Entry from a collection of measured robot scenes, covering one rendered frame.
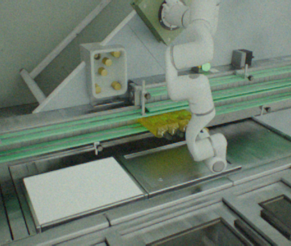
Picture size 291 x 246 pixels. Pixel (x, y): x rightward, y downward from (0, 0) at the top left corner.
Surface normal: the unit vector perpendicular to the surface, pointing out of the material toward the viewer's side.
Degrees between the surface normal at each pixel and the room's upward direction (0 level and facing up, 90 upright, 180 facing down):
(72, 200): 90
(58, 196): 90
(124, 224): 90
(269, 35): 0
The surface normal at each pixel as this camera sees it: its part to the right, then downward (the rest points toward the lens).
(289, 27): 0.45, 0.38
